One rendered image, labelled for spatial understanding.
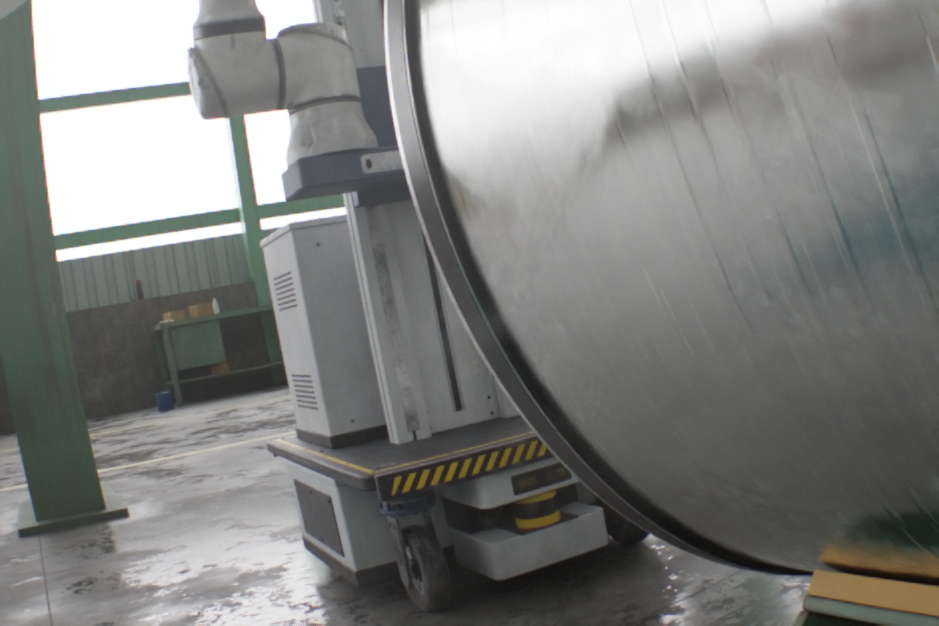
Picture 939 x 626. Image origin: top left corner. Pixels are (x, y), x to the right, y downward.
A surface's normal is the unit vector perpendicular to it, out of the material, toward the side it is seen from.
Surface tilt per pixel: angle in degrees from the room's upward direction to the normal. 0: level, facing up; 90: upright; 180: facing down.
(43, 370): 90
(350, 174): 90
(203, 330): 90
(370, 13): 90
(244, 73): 104
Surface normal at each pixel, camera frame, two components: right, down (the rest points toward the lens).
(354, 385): 0.41, -0.11
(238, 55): 0.43, 0.15
